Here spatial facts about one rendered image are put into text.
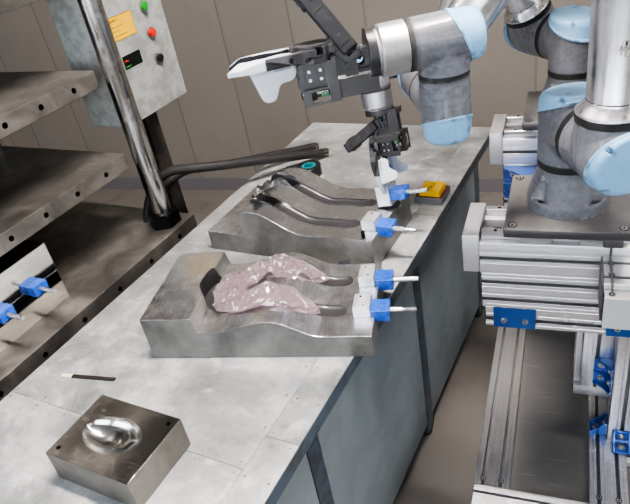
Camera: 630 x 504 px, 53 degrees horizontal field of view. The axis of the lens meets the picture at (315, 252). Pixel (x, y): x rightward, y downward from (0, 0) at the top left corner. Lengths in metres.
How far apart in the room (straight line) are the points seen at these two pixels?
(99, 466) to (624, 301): 0.96
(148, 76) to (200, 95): 1.71
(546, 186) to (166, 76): 1.36
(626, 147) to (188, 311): 0.89
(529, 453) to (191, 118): 2.78
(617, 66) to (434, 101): 0.27
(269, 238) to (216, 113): 2.22
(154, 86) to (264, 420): 1.25
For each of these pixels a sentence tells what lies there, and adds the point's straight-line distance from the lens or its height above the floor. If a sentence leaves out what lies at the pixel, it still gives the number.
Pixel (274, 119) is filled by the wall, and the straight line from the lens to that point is 3.67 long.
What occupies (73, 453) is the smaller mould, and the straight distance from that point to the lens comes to 1.26.
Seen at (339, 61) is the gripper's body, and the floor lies 1.44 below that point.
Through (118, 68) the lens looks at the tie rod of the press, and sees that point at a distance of 1.86.
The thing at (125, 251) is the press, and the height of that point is 0.78.
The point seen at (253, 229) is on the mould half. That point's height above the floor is 0.88.
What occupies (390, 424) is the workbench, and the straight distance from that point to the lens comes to 1.81.
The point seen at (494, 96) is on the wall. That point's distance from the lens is 3.31.
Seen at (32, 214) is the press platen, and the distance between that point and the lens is 1.77.
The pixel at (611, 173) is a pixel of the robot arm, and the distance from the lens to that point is 1.08.
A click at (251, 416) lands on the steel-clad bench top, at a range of 1.27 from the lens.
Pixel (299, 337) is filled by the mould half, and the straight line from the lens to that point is 1.32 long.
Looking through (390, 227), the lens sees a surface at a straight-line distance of 1.53.
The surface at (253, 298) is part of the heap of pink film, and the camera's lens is 1.38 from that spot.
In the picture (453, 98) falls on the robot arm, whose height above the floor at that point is 1.36.
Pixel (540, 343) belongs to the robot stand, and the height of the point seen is 0.21.
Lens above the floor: 1.69
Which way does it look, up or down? 32 degrees down
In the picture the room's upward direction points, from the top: 12 degrees counter-clockwise
